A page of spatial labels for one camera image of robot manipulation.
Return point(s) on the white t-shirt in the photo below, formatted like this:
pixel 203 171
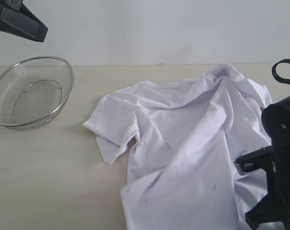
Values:
pixel 183 138

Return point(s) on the metal mesh basket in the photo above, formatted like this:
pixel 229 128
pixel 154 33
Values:
pixel 34 91

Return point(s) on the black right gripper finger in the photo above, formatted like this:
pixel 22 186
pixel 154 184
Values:
pixel 259 159
pixel 271 208

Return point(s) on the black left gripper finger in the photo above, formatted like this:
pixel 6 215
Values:
pixel 17 19

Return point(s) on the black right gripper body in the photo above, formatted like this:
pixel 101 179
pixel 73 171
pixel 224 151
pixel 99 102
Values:
pixel 276 122

